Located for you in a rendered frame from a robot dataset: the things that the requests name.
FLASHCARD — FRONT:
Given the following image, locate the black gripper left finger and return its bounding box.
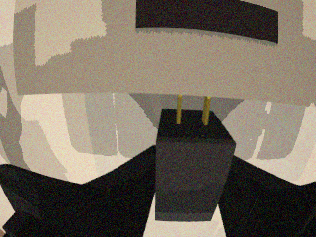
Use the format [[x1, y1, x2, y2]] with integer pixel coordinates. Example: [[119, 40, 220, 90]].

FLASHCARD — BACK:
[[0, 145, 155, 237]]

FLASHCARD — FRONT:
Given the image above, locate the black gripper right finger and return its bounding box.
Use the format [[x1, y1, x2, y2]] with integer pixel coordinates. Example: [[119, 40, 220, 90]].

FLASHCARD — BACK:
[[217, 157, 316, 237]]

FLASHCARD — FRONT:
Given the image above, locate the black two-prong charger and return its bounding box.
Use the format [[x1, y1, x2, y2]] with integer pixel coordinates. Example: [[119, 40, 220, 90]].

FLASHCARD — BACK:
[[154, 95, 237, 222]]

